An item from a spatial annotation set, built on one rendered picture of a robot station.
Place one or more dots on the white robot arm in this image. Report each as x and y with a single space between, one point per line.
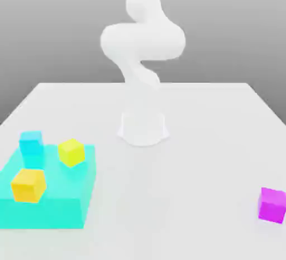
143 41

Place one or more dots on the small yellow-green cube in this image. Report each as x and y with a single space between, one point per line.
71 152

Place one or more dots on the small cyan cube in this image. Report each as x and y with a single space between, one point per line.
31 150

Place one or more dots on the small orange-yellow cube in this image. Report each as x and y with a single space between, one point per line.
28 186

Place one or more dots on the small magenta cube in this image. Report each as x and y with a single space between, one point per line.
271 208

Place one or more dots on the large turquoise box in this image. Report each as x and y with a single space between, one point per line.
58 208

